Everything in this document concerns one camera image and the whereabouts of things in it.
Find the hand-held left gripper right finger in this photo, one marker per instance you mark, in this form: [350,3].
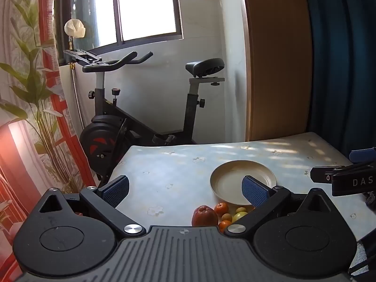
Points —
[255,192]

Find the pale floral tablecloth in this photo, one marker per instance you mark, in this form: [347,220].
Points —
[170,170]

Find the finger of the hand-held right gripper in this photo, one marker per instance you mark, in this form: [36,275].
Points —
[321,174]
[364,155]

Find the dark-framed window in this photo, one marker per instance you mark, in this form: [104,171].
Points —
[141,8]

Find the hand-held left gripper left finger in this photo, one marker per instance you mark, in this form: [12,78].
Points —
[116,191]

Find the wooden door panel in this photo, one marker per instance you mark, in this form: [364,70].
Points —
[277,64]

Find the white cloth bundle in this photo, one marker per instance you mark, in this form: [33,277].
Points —
[75,28]

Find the small yellow fruit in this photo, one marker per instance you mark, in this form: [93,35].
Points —
[241,210]

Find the plant-printed wall cloth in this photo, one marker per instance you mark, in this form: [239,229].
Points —
[26,94]

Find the small orange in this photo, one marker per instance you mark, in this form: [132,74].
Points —
[224,226]
[226,217]
[221,208]

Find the beige round plate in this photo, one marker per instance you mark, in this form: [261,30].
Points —
[232,182]

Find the black exercise bike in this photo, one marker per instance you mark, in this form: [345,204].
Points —
[101,135]

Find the blue curtain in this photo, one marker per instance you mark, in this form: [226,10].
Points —
[343,64]

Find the yellow-green fruit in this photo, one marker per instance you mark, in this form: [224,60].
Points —
[238,216]

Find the white mesh cloth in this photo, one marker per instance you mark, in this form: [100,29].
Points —
[362,255]

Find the red apple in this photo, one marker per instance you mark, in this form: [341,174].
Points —
[204,216]

